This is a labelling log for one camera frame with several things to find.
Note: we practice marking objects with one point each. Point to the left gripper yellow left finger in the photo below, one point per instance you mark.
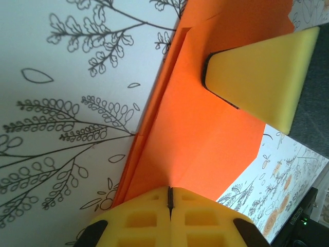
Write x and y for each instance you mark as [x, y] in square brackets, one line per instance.
[144, 226]

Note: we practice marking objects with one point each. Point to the floral patterned table cover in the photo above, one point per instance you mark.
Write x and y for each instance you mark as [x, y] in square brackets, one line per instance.
[64, 77]

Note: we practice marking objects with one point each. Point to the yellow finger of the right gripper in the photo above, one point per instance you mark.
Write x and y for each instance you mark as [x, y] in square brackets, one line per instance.
[257, 77]

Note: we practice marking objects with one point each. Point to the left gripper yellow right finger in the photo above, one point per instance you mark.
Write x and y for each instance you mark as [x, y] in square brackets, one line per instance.
[205, 231]

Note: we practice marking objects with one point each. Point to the orange square paper sheet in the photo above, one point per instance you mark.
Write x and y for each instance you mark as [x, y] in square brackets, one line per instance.
[192, 128]

